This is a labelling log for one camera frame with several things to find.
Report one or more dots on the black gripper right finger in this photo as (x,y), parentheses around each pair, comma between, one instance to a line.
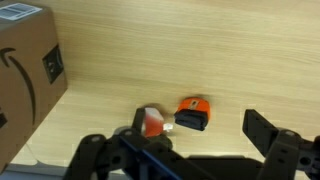
(260,130)

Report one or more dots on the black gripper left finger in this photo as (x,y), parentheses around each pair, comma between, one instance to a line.
(138,120)

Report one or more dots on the brown cardboard shipping box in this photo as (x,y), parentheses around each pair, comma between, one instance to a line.
(23,93)

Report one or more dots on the orange and black tape measure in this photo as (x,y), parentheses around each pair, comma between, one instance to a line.
(195,111)

